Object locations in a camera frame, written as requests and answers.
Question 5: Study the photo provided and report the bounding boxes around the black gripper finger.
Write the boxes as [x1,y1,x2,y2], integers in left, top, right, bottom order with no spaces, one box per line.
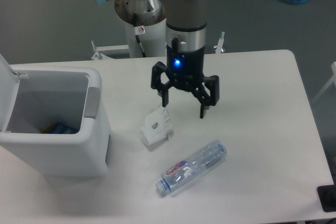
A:
[151,61,173,107]
[191,75,219,119]

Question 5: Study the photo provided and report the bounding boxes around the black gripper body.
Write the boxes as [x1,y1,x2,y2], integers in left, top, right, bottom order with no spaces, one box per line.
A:
[165,37,205,93]

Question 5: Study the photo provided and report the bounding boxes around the white paper carton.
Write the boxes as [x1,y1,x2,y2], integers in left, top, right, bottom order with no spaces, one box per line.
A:
[139,106,174,146]

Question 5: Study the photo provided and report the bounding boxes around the clear plastic water bottle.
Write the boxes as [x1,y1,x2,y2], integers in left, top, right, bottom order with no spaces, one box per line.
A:
[155,140,227,196]

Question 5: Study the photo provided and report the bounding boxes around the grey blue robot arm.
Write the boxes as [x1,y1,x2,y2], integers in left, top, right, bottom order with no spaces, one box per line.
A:
[96,0,220,116]

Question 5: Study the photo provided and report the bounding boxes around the white trash can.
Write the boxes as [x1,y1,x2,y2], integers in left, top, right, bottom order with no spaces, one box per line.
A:
[1,59,111,177]

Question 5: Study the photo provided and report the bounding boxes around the blue trash inside can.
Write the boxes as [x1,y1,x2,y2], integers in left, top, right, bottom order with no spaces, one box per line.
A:
[41,123,79,134]

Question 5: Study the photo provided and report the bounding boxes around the right table clamp bolt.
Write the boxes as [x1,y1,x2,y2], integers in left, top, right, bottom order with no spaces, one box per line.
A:
[213,31,225,54]

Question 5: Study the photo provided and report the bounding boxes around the table clamp bolt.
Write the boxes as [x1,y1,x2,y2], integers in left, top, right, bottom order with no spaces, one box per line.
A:
[91,40,102,60]
[213,31,225,54]

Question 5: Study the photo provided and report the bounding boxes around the left table clamp bolt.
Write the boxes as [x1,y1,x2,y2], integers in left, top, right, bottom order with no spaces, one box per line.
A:
[91,40,102,60]

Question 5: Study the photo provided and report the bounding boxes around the black device at table edge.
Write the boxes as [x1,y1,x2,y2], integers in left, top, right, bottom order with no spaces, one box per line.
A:
[317,185,335,212]

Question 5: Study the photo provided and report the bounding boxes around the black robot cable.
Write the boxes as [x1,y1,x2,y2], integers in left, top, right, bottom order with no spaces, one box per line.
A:
[132,13,147,58]

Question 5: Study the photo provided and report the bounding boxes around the white furniture frame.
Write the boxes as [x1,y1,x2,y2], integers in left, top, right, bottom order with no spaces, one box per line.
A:
[312,61,335,103]

